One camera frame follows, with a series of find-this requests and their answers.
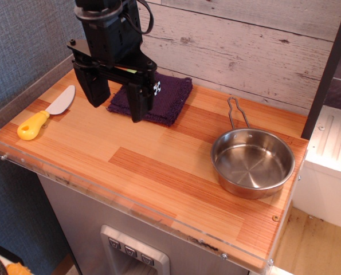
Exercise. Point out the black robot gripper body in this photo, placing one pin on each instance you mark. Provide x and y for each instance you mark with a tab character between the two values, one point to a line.
112	47

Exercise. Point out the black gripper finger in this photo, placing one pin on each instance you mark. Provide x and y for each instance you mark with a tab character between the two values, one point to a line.
140	100
94	86

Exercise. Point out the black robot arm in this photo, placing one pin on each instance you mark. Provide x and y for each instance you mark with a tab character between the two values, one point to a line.
112	7

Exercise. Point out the stainless steel pot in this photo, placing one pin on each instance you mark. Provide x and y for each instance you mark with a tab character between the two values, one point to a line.
250	163

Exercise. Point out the purple folded cloth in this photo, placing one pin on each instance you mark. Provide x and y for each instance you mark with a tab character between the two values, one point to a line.
168	102

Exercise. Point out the silver toy fridge cabinet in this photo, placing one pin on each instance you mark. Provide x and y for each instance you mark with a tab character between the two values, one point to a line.
82	217

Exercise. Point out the silver dispenser panel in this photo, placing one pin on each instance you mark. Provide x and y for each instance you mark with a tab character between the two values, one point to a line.
127	255

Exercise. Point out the orange and black object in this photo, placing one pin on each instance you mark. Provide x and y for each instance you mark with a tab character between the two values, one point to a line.
14	269

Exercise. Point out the yellow-handled toy knife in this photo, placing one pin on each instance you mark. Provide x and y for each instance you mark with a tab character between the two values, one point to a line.
30	128

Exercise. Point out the clear acrylic guard rail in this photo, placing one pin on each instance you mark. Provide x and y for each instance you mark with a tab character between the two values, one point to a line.
156	216

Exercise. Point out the dark right shelf post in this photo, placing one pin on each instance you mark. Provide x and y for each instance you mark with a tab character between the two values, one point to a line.
320	96

